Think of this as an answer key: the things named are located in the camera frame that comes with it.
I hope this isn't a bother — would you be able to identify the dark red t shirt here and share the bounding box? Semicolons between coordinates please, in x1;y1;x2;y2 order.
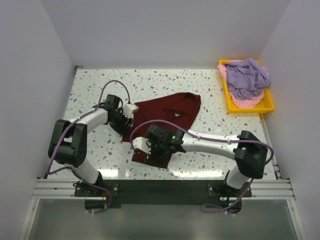
121;91;202;169

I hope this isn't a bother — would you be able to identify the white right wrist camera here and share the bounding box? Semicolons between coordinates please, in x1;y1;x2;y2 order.
132;136;151;154

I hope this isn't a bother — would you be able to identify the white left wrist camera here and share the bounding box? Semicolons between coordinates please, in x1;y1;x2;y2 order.
122;103;139;119

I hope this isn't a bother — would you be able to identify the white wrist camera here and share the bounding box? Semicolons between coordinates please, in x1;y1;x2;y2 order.
132;136;151;154
122;103;139;119

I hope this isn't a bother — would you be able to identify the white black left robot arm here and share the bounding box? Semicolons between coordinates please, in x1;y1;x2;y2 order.
48;94;139;198

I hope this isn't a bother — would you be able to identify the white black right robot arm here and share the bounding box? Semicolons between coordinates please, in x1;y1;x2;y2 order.
135;124;268;198

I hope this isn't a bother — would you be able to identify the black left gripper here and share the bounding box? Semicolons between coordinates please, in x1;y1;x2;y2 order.
109;109;134;136

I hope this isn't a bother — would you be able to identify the lavender t shirt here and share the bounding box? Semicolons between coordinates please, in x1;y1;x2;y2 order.
224;58;271;101

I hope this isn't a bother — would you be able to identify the pink t shirt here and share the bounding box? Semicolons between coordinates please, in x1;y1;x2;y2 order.
217;63;265;109

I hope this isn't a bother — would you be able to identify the aluminium extrusion rail frame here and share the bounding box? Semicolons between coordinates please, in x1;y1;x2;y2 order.
20;126;305;240

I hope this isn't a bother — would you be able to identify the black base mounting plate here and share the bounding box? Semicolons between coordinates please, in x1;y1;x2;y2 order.
73;180;252;210

